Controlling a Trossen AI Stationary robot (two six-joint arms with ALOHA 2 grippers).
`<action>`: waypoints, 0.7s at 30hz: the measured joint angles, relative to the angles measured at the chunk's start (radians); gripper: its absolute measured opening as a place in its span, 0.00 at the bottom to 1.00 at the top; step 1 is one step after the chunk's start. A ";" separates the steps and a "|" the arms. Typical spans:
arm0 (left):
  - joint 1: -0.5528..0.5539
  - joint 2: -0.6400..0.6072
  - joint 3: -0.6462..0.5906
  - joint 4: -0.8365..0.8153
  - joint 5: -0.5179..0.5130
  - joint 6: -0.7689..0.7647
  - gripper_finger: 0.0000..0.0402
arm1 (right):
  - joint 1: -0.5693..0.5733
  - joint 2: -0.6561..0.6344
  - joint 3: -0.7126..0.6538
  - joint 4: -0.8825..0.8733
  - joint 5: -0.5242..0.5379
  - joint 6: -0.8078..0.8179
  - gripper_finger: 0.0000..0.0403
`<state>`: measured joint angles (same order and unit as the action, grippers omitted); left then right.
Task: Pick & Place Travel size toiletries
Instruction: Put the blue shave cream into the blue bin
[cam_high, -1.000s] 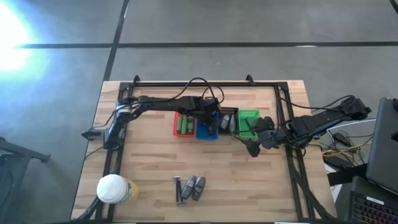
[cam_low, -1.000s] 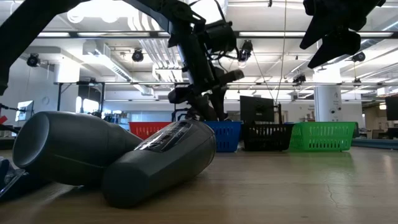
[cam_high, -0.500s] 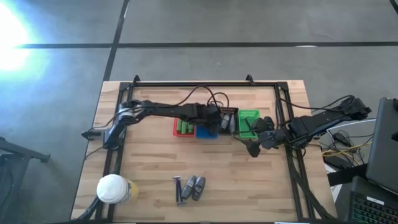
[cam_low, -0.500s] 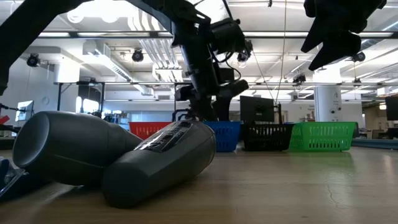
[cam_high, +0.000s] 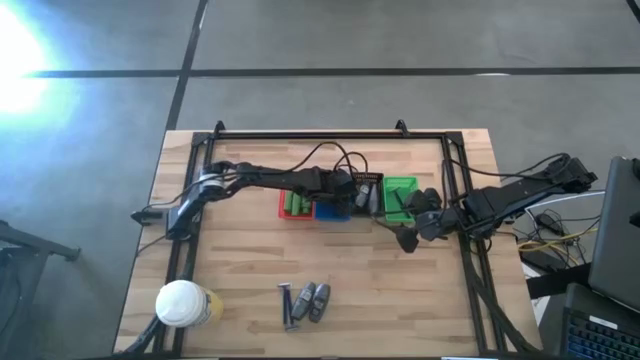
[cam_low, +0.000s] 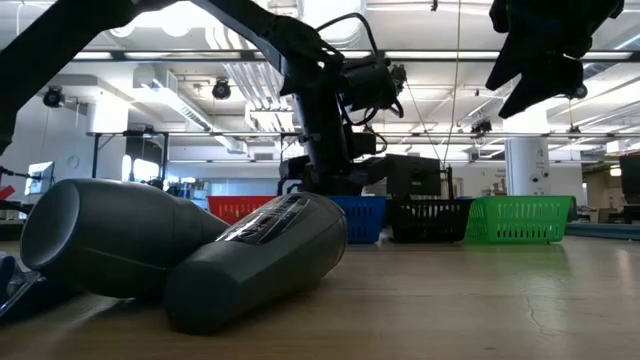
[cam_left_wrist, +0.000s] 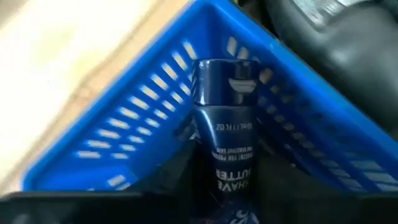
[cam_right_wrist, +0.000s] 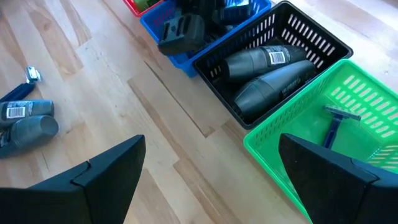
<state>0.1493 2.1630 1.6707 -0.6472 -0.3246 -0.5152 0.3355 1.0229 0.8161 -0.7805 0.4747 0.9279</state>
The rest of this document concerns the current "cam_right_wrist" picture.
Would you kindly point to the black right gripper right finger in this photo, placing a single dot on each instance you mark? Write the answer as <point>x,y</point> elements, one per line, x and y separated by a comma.
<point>335,189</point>

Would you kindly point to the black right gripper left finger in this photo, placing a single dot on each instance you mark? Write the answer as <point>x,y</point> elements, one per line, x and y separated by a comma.
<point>93,189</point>

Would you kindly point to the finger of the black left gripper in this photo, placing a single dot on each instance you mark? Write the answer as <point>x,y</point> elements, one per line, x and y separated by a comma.
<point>183,37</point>
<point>216,18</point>

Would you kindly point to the grey deodorant bottle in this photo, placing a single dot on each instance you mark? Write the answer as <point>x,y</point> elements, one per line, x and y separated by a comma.
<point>248,62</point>
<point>28,134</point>
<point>35,109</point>
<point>267,90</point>

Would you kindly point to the blue disposable razor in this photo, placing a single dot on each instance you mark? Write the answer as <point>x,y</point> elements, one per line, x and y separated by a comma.
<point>334,124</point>
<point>18,92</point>

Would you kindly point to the blue plastic basket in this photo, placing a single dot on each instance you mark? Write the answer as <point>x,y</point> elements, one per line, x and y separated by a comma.
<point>183,63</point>

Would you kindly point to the red plastic basket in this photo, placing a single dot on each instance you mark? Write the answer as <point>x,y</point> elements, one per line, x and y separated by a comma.
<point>132,9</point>

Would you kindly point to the black plastic basket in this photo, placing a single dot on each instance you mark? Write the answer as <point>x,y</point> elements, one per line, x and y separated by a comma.
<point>224,95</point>

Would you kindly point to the green plastic basket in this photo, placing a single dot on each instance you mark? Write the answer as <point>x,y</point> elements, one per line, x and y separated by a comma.
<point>311,121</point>

